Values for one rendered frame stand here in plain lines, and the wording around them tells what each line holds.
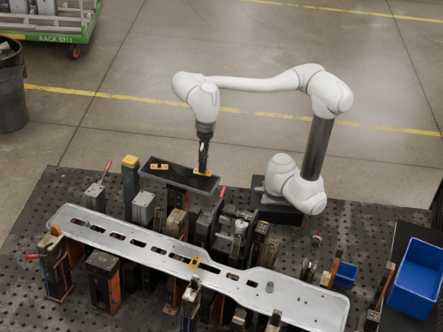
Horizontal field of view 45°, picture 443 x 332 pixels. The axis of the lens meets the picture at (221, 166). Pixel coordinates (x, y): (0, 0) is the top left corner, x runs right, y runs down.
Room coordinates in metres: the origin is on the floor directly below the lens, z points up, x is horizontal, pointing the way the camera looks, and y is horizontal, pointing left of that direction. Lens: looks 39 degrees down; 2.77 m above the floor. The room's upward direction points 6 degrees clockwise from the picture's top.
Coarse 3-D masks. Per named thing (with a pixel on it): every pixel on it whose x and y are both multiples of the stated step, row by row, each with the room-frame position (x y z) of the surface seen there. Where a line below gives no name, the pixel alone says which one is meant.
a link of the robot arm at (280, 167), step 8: (272, 160) 2.21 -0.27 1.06; (280, 160) 2.20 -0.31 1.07; (288, 160) 2.20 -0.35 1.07; (272, 168) 2.18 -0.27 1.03; (280, 168) 2.16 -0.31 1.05; (288, 168) 2.16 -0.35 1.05; (296, 168) 2.20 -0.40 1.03; (272, 176) 2.16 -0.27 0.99; (280, 176) 2.14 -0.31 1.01; (288, 176) 2.14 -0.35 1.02; (272, 184) 2.15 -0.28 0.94; (280, 184) 2.12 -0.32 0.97; (272, 192) 2.17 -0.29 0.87; (280, 192) 2.11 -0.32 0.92
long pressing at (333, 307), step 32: (64, 224) 1.66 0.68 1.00; (96, 224) 1.68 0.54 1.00; (128, 224) 1.70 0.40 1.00; (128, 256) 1.51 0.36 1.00; (160, 256) 1.53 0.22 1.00; (192, 256) 1.54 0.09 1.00; (224, 288) 1.39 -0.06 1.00; (256, 288) 1.41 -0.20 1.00; (288, 288) 1.42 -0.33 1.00; (320, 288) 1.44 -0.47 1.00; (288, 320) 1.27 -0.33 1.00; (320, 320) 1.28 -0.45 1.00
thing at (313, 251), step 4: (316, 236) 1.53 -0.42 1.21; (312, 240) 1.52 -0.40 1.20; (316, 240) 1.51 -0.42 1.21; (320, 240) 1.51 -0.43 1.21; (312, 244) 1.49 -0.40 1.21; (316, 244) 1.49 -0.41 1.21; (312, 248) 1.52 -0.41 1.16; (316, 248) 1.51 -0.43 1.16; (312, 252) 1.51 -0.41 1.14; (316, 252) 1.50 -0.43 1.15; (308, 256) 1.50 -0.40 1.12; (312, 256) 1.51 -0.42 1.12; (308, 260) 1.50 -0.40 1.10; (312, 260) 1.50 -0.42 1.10; (312, 264) 1.49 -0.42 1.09; (304, 268) 1.50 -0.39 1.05; (312, 268) 1.49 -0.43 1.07
